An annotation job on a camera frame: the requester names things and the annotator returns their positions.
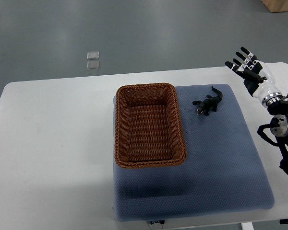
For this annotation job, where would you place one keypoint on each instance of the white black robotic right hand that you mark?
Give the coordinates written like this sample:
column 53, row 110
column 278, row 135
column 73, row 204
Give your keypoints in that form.
column 258, row 79

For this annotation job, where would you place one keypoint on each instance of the dark toy crocodile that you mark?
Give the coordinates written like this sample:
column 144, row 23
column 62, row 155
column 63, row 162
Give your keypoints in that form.
column 209, row 104

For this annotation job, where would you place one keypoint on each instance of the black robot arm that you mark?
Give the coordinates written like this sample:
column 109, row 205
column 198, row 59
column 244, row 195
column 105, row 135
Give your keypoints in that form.
column 276, row 132

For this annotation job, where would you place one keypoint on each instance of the brown wicker basket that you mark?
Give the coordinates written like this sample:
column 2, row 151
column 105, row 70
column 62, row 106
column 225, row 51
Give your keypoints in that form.
column 148, row 127

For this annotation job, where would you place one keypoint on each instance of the wooden box corner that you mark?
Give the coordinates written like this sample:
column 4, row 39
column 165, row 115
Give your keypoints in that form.
column 276, row 5

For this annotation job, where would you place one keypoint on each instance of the blue-grey cushion mat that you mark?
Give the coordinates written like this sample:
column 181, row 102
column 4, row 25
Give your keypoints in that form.
column 222, row 172

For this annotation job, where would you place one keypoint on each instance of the upper metal floor plate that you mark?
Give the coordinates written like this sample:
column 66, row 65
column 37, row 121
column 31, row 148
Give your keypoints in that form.
column 92, row 55

